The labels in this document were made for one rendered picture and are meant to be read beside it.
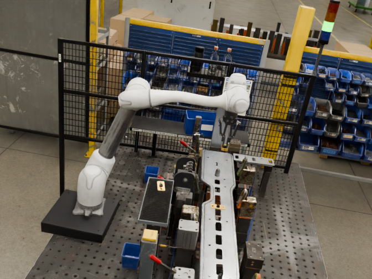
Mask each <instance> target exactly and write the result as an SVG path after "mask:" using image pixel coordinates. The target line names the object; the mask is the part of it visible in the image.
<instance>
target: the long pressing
mask: <svg viewBox="0 0 372 279"><path fill-rule="evenodd" d="M216 162H217V163H218V165H217V166H216ZM218 168H219V169H220V176H219V177H217V176H215V171H216V169H218ZM200 180H201V182H202V183H204V184H205V185H207V186H208V187H209V188H210V199H209V200H207V201H205V202H203V203H202V205H201V223H200V254H199V279H218V275H217V274H216V264H221V265H222V266H223V277H222V279H240V272H239V259H238V252H237V239H236V227H235V214H234V201H233V190H234V188H235V187H236V180H235V170H234V159H233V155H232V154H230V153H224V152H217V151H209V150H205V149H204V150H203V151H202V154H201V175H200ZM215 180H219V181H220V184H215ZM215 188H220V192H219V193H218V192H215ZM216 195H218V196H220V205H224V206H225V210H221V209H219V210H220V211H221V221H217V220H215V210H216V209H213V208H211V207H210V205H211V204H215V196H216ZM215 223H220V224H221V231H216V227H215ZM216 235H220V236H221V242H222V244H221V245H218V244H216ZM209 245H210V246H209ZM216 249H221V250H222V258H223V259H217V258H216ZM209 276H210V277H209Z"/></svg>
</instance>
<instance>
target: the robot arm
mask: <svg viewBox="0 0 372 279"><path fill-rule="evenodd" d="M246 88H247V87H246V76H245V75H243V74H240V73H234V74H232V75H231V76H230V78H229V81H228V84H227V87H226V91H225V92H224V93H223V94H222V95H220V96H215V97H209V96H203V95H197V94H192V93H188V92H182V91H168V90H153V89H150V85H149V83H148V82H147V81H146V80H145V79H142V78H141V77H136V78H134V79H132V80H131V81H130V82H129V83H128V85H127V87H126V89H125V91H124V92H122V93H120V94H119V96H118V101H119V105H120V109H119V111H118V113H117V115H116V117H115V119H114V121H113V123H112V125H111V127H110V129H109V131H108V133H107V135H106V137H105V139H104V141H103V143H102V145H101V147H100V149H96V150H94V152H93V153H92V155H91V157H90V158H89V160H88V162H87V164H86V166H85V168H84V169H83V170H82V171H81V172H80V174H79V178H78V183H77V202H76V205H75V209H74V210H73V214H74V215H78V214H80V215H85V219H88V218H89V217H90V215H93V216H99V217H102V216H103V208H104V203H105V202H106V199H105V198H103V197H104V191H105V185H106V181H107V179H108V177H109V174H110V173H111V170H112V167H113V165H114V164H115V157H114V154H115V152H116V150H117V149H118V147H119V145H120V143H121V141H122V139H123V137H124V135H125V133H126V131H127V129H128V127H129V125H130V124H131V122H132V120H133V118H134V116H135V114H136V112H137V111H138V110H140V109H146V108H150V107H155V106H158V105H162V104H166V103H170V102H182V103H186V104H192V105H199V106H206V107H219V108H223V109H225V113H224V117H223V118H219V123H220V135H221V136H222V138H221V141H222V142H223V144H222V148H223V147H224V142H225V132H226V128H227V126H228V125H230V133H229V136H228V139H227V143H226V148H228V142H229V143H230V141H231V138H232V137H235V134H236V132H237V129H238V127H239V126H240V125H241V122H239V121H238V120H237V115H238V114H239V113H244V112H245V111H247V109H248V108H249V105H250V98H249V95H248V93H247V91H246ZM222 121H224V122H225V127H224V131H223V133H222ZM236 122H237V123H236ZM235 123H236V127H235V129H234V132H233V134H232V128H233V125H234V124H235Z"/></svg>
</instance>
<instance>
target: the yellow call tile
mask: <svg viewBox="0 0 372 279"><path fill-rule="evenodd" d="M157 233H158V231H156V230H148V229H145V230H144V233H143V238H142V240H149V241H156V239H157Z"/></svg>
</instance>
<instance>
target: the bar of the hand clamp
mask: <svg viewBox="0 0 372 279"><path fill-rule="evenodd" d="M193 136H194V137H195V151H196V154H199V137H200V136H201V137H203V133H201V135H200V134H199V132H196V133H195V134H194V135H193Z"/></svg>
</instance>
